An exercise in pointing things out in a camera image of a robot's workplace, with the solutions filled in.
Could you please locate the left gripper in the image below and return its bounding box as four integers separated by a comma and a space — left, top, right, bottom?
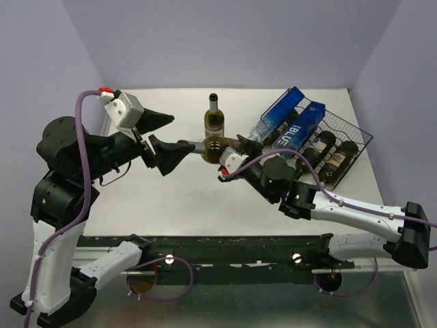
79, 106, 197, 180

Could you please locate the green wine bottle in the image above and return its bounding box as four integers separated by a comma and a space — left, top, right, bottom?
302, 131, 337, 169
263, 109, 299, 146

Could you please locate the dark green bottle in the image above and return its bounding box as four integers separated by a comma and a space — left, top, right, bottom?
177, 135, 241, 164

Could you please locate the tall green bottle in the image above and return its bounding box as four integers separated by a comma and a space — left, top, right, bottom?
203, 93, 225, 137

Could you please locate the tall blue glass bottle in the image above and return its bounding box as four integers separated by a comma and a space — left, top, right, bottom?
272, 102, 326, 150

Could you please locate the short blue glass bottle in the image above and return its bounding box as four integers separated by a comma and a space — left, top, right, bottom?
247, 86, 306, 143

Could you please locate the green bottle grey foil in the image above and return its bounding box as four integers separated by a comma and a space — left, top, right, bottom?
318, 141, 358, 185

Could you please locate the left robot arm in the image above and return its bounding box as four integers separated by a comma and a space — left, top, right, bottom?
10, 109, 192, 327

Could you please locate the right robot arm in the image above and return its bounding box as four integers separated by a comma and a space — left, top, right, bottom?
232, 136, 431, 269

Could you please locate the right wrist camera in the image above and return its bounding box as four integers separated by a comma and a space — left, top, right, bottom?
218, 147, 249, 181

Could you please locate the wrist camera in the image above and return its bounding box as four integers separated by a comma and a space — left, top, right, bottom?
98, 87, 144, 141
218, 147, 249, 181

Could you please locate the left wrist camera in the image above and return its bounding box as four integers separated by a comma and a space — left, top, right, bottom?
98, 87, 144, 141

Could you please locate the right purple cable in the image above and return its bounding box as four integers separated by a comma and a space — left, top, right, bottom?
221, 148, 437, 252

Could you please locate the black wire wine rack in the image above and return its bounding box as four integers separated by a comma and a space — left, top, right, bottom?
261, 89, 373, 191

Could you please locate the black mounting base plate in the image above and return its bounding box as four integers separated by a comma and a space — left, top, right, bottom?
81, 234, 363, 286

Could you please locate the aluminium rail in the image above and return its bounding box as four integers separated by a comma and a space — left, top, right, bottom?
73, 247, 417, 273

